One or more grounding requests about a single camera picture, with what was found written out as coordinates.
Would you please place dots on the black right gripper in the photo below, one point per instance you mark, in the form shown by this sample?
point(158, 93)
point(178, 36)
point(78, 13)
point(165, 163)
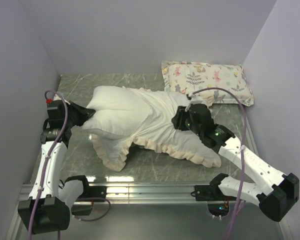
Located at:
point(177, 120)

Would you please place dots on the animal print pillow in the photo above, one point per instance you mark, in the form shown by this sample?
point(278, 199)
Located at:
point(186, 77)

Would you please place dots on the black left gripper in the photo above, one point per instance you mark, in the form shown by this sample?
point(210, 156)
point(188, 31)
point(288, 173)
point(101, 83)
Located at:
point(84, 113)

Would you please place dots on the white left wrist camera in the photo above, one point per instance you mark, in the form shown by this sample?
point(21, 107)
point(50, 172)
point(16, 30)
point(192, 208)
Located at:
point(50, 102)

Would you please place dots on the aluminium mounting rail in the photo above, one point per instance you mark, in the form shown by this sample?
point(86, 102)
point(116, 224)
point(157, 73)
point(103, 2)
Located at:
point(155, 193)

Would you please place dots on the grey and cream ruffled pillowcase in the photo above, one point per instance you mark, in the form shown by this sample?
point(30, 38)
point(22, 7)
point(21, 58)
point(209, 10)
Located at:
point(157, 133)

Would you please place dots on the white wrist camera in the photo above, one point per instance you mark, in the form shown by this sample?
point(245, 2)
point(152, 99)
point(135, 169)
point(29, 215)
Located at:
point(195, 99)
point(50, 102)

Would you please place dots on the black left base box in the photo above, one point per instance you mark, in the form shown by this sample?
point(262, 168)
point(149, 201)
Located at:
point(82, 208)

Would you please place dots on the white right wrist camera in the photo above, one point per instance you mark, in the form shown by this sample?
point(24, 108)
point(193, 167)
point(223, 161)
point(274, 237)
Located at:
point(195, 99)

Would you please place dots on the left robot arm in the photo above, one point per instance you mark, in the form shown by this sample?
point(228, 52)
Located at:
point(48, 207)

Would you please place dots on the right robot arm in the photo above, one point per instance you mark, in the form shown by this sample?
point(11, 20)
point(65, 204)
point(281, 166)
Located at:
point(273, 191)

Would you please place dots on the white pillow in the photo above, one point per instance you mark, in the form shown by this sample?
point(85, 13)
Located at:
point(118, 112)

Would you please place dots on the right base electronics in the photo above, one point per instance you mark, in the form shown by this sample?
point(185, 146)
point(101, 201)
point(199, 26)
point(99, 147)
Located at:
point(219, 210)

